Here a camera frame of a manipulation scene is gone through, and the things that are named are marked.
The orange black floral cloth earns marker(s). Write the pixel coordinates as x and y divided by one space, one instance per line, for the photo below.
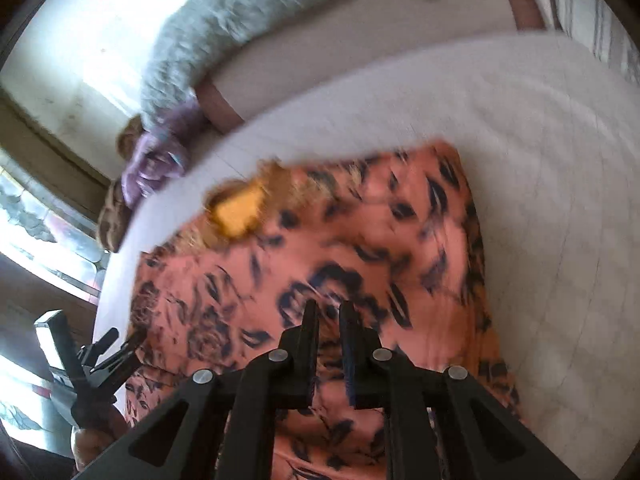
360 260

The person's left hand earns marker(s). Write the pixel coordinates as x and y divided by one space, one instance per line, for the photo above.
95 445

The stained glass window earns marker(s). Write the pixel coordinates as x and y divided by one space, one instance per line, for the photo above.
35 225

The purple floral cloth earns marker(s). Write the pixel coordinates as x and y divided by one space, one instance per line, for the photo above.
155 160

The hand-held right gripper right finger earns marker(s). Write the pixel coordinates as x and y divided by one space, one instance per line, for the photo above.
350 360

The pink bolster cushion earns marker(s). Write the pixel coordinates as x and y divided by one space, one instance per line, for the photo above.
340 45

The grey quilted pillow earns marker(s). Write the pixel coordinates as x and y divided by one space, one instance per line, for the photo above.
240 25

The brown fuzzy cloth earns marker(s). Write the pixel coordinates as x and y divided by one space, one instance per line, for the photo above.
112 215

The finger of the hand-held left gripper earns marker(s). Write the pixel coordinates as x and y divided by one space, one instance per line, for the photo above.
125 355
105 342

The striped white cloth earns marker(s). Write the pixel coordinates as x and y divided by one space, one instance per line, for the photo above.
580 0

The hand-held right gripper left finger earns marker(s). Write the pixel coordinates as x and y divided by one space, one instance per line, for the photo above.
309 360

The pink quilted bed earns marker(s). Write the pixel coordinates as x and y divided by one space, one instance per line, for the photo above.
525 185

